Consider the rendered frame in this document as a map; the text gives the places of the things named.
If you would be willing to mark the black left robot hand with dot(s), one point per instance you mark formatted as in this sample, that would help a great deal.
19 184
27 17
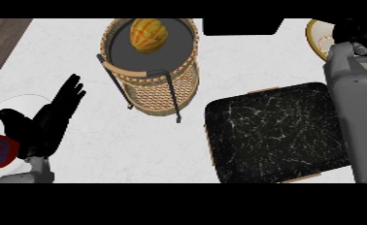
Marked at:
50 122

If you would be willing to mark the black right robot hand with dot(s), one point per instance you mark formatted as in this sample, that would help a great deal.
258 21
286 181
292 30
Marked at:
351 30

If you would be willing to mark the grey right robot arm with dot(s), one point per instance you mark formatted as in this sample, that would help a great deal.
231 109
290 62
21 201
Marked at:
348 99

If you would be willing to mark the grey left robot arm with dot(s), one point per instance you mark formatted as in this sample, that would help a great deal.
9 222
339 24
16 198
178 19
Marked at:
40 170

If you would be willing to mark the tiered wicker basket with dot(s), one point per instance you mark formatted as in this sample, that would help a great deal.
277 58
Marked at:
153 83

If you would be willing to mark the yellow orange striped squash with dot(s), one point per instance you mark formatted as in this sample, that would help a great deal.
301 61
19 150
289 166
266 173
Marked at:
148 36

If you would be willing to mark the black marble tray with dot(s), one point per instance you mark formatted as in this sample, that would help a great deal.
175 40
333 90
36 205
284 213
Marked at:
280 132

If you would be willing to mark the yellow rimmed plate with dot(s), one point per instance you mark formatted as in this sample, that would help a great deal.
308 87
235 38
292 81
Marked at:
318 41

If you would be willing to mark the red and blue can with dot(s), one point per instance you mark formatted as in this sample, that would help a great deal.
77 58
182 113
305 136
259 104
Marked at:
6 151

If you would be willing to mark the black rectangular appliance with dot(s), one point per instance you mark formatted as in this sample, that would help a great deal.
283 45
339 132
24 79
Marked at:
241 26

